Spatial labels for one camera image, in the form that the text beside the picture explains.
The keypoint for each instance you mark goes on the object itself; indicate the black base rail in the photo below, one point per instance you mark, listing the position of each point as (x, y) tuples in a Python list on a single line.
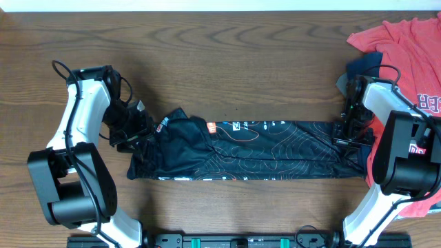
[(306, 238)]

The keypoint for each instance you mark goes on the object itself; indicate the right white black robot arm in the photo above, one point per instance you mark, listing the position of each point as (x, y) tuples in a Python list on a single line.
[(406, 165)]

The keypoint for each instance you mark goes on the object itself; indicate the grey garment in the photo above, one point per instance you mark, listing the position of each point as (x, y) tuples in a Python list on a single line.
[(341, 84)]

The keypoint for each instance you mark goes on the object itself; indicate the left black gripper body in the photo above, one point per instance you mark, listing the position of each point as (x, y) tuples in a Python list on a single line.
[(132, 134)]

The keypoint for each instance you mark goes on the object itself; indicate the black orange-patterned jersey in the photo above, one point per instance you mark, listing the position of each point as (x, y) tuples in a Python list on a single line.
[(190, 148)]

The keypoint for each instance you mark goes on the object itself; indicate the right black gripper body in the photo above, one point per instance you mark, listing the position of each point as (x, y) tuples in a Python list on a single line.
[(355, 130)]

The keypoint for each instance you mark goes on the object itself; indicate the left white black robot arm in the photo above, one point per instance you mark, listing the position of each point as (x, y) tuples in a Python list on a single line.
[(73, 185)]

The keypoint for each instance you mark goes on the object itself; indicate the red printed t-shirt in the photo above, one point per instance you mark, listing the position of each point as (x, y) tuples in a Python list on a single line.
[(414, 48)]

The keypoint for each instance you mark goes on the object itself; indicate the navy blue garment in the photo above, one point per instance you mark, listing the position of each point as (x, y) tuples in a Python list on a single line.
[(365, 65)]

